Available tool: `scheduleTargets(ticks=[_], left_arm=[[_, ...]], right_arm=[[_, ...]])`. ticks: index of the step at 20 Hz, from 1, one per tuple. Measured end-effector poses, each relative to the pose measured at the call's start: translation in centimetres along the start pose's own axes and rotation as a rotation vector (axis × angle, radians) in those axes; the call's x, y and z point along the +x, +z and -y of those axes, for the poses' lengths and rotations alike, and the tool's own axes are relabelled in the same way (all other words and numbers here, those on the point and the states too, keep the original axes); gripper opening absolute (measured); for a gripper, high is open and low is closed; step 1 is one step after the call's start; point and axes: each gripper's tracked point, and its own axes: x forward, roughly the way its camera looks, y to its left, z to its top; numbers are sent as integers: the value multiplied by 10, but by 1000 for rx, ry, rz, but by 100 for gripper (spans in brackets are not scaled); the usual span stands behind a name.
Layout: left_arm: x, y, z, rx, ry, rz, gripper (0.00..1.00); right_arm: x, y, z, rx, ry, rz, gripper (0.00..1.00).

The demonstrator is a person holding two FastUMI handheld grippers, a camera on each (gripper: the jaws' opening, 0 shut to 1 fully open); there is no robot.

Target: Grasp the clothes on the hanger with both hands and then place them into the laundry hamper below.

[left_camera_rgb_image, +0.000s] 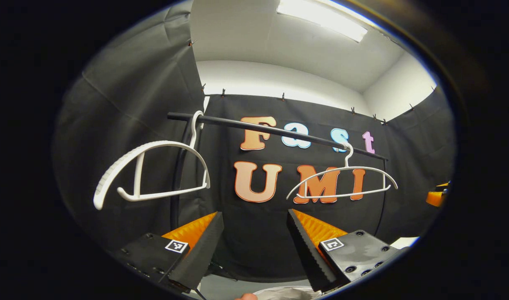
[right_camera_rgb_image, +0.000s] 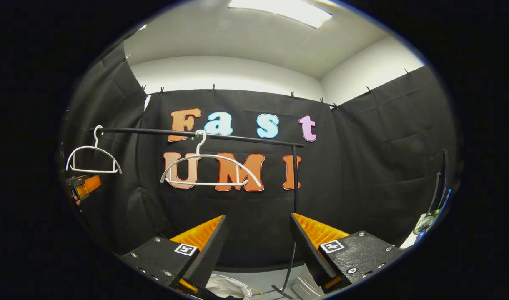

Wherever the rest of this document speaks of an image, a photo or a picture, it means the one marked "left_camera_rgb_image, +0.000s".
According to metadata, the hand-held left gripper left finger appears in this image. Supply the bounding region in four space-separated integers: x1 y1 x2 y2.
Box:
113 211 225 294

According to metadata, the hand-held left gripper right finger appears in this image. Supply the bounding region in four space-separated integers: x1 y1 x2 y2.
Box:
286 208 401 293

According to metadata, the white fabric laundry hamper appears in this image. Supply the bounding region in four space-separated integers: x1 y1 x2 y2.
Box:
252 285 321 300

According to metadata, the white plastic hanger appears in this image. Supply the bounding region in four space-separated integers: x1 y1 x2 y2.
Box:
286 142 399 200
93 110 211 211

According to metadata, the black clothes rack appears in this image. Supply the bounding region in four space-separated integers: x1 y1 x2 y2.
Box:
167 112 389 236

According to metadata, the black backdrop cloth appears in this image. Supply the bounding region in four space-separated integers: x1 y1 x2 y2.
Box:
52 4 457 284

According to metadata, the white flat panel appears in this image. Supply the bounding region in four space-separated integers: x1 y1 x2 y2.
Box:
390 236 421 250

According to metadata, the ceiling light panel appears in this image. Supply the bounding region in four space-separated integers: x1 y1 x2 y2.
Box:
276 0 368 43

